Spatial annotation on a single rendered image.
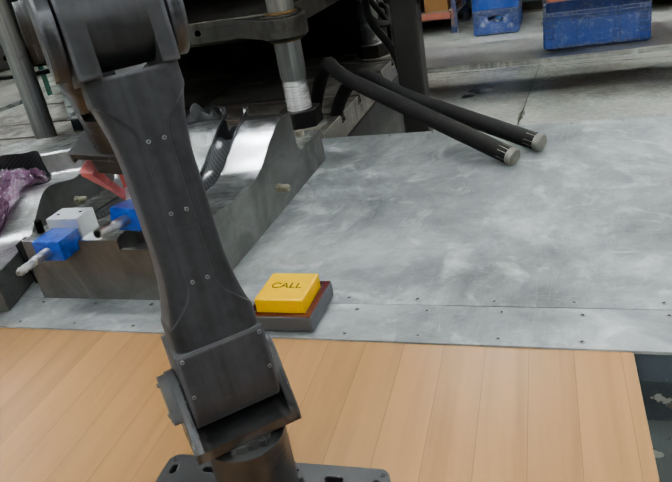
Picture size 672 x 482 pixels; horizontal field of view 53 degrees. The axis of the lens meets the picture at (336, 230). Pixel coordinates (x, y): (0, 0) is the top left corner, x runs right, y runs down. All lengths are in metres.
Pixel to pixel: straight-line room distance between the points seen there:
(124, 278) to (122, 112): 0.49
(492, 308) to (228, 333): 0.36
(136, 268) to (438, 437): 0.47
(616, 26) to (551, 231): 3.56
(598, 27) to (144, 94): 4.06
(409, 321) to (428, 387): 0.11
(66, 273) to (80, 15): 0.57
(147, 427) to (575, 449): 0.39
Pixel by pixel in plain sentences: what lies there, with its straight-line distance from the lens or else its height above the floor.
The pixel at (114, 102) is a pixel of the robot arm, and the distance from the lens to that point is 0.46.
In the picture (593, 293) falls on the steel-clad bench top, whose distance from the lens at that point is 0.79.
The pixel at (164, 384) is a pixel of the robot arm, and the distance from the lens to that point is 0.52.
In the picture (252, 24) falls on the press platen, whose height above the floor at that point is 1.03.
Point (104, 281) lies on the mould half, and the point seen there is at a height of 0.83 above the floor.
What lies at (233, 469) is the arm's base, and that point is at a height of 0.87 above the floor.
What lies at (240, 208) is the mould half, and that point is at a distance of 0.96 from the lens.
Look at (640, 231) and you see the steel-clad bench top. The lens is 0.92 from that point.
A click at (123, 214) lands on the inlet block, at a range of 0.84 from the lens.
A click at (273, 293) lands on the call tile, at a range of 0.78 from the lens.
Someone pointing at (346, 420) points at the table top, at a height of 0.80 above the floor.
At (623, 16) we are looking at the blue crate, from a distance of 4.43.
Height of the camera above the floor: 1.22
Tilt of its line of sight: 25 degrees down
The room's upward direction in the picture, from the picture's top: 10 degrees counter-clockwise
